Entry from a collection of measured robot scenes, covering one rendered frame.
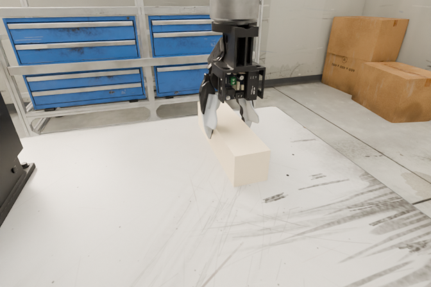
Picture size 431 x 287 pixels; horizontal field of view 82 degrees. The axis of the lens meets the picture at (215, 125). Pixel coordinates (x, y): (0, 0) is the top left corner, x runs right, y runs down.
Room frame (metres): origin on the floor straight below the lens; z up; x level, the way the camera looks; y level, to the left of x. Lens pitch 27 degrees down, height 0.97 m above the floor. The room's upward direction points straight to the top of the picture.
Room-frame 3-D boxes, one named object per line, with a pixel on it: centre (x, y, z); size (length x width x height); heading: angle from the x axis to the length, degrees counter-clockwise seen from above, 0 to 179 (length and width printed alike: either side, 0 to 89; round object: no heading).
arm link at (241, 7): (0.42, -0.03, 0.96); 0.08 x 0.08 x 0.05
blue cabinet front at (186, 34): (1.87, 0.09, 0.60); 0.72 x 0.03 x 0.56; 107
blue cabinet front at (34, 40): (1.63, 0.86, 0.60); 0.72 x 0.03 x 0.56; 107
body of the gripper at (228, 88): (0.41, -0.03, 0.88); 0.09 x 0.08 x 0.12; 17
